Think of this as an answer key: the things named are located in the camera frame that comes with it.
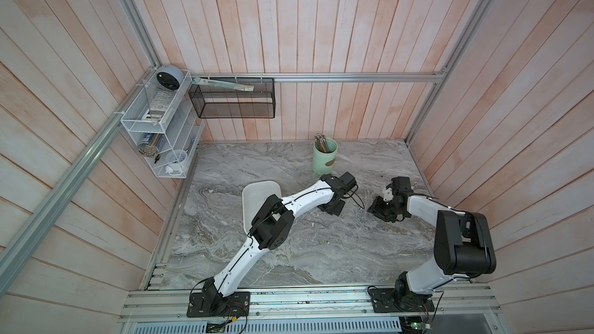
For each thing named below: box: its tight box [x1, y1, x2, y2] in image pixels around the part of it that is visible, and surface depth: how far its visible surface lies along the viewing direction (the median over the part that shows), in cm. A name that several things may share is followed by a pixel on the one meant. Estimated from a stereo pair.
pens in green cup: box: [314, 132, 328, 154], surface depth 100 cm
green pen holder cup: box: [312, 137, 338, 175], surface depth 103 cm
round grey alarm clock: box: [156, 64, 185, 91], surface depth 83 cm
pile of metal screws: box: [353, 205, 368, 224], surface depth 96 cm
